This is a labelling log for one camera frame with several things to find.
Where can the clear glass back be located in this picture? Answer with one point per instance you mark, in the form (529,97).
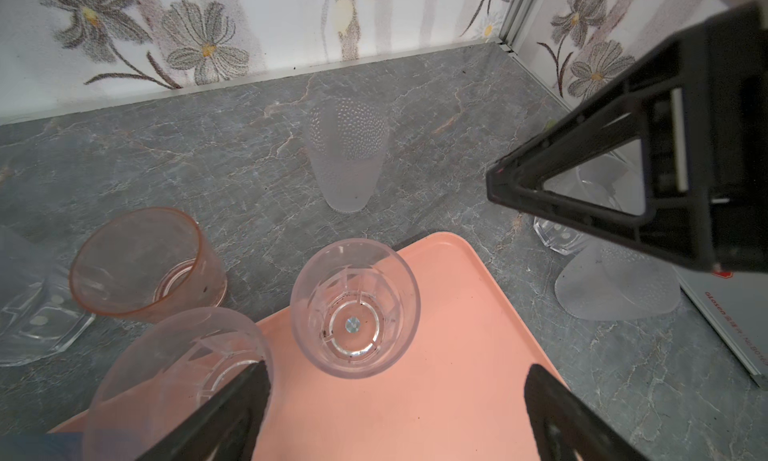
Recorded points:
(355,308)

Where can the tall blue plastic cup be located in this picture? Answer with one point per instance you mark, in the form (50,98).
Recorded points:
(39,317)

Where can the pink plastic tray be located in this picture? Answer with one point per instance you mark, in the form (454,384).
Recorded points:
(456,394)

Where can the small pink glass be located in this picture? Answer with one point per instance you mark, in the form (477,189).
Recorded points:
(147,265)

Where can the frosted dotted clear cup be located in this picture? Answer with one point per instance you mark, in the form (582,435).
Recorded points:
(346,140)

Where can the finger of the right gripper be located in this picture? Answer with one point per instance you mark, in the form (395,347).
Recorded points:
(691,118)

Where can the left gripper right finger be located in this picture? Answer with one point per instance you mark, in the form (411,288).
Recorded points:
(565,428)

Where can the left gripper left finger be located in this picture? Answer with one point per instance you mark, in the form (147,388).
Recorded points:
(226,427)

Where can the clear faceted glass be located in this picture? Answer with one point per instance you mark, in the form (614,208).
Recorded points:
(164,376)

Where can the grey metal case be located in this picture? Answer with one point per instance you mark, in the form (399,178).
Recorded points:
(735,305)

